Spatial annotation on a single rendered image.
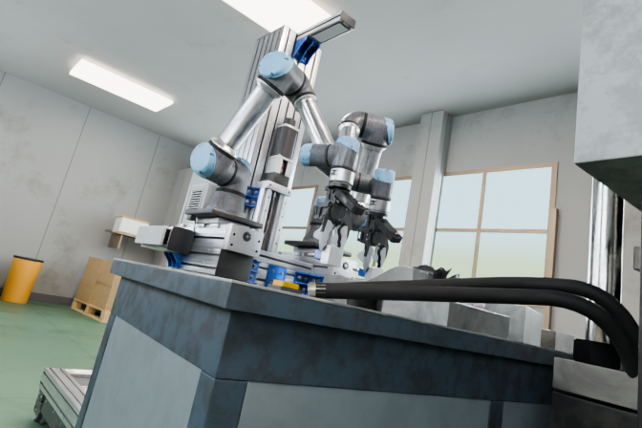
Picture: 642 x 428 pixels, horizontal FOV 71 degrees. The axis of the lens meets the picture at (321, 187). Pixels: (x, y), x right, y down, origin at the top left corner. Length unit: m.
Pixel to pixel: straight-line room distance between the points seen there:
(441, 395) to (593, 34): 0.69
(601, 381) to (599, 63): 0.58
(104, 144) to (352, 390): 7.67
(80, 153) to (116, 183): 0.72
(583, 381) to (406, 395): 0.35
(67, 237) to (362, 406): 7.42
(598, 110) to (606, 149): 0.07
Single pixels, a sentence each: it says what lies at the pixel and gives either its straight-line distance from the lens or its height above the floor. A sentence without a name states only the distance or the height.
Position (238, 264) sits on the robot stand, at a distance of 1.61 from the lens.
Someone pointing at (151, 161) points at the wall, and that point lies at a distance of 8.45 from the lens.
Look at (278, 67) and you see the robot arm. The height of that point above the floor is 1.54.
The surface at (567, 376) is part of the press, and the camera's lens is 1.07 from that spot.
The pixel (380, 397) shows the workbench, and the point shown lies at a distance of 0.84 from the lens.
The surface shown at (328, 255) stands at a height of 0.93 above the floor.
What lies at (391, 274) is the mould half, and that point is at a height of 0.91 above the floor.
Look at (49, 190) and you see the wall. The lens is 7.99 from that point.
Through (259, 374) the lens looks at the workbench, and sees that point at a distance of 0.68.
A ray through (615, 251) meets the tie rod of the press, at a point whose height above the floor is 1.02.
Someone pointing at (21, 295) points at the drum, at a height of 0.10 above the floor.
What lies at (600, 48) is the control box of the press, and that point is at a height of 1.26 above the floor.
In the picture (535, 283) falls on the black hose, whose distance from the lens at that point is 1.02.
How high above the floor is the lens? 0.79
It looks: 14 degrees up
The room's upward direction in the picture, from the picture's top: 12 degrees clockwise
